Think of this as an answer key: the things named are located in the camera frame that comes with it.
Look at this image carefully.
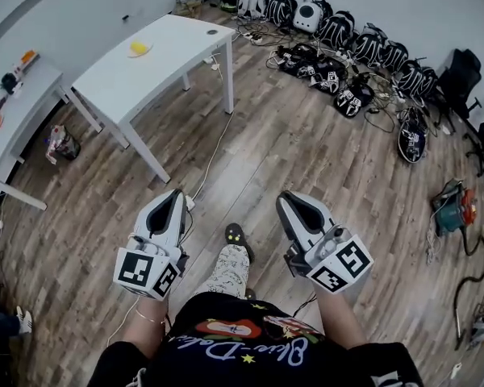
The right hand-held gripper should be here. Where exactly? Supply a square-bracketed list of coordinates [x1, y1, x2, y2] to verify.
[275, 191, 375, 296]

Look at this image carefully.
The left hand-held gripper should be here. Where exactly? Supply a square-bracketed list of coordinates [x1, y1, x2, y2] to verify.
[112, 189, 190, 302]

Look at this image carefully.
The white plate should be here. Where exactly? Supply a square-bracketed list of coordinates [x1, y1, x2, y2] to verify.
[127, 40, 155, 60]

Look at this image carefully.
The person's right forearm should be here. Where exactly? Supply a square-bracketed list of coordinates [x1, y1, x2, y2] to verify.
[313, 281, 369, 349]

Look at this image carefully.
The person's left forearm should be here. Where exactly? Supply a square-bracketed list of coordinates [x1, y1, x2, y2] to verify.
[118, 293, 171, 359]

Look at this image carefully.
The black shoe with yellow dots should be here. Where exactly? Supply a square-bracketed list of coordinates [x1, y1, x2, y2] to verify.
[224, 223, 255, 264]

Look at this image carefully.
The white patterned trouser leg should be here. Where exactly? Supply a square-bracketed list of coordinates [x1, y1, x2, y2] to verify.
[192, 243, 253, 298]

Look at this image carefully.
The black bin with plastic bag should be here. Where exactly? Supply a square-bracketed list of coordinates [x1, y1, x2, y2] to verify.
[44, 124, 82, 165]

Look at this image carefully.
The round black helmet device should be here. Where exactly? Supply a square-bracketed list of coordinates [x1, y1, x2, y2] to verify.
[398, 107, 429, 164]

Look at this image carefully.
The white rectangular table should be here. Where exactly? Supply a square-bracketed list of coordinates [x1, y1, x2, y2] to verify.
[71, 13, 237, 185]

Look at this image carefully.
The black printed shirt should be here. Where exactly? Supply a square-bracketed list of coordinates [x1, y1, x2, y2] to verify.
[87, 291, 425, 387]

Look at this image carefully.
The teal vacuum cleaner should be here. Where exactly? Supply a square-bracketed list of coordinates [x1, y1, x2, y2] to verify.
[431, 178, 478, 238]

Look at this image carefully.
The pile of black floor devices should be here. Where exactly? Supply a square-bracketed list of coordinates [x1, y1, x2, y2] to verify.
[277, 43, 377, 119]

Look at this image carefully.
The grey long table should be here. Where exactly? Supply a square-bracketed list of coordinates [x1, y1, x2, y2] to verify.
[0, 52, 70, 212]

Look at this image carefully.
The row of black white backpacks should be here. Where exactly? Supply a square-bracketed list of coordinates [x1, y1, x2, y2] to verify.
[218, 0, 440, 98]

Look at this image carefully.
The white boxy device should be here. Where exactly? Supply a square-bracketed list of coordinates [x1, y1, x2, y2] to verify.
[292, 0, 322, 32]

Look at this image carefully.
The black small device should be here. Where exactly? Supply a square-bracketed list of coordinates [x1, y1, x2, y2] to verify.
[0, 72, 22, 94]

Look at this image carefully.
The white grey helmet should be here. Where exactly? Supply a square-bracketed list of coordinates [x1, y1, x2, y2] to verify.
[469, 313, 484, 347]

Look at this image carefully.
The black office chair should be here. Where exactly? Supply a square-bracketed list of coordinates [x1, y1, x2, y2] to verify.
[438, 48, 484, 137]

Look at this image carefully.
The white power cable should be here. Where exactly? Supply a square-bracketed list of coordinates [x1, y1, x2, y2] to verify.
[190, 52, 236, 201]

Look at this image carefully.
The thin gold bracelet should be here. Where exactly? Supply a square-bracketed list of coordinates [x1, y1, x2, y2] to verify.
[134, 307, 167, 325]

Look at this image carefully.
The black vacuum hose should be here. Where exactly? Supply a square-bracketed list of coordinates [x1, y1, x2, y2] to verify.
[453, 231, 484, 351]

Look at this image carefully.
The tangle of floor cables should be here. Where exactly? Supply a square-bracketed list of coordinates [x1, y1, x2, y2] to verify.
[234, 14, 295, 48]

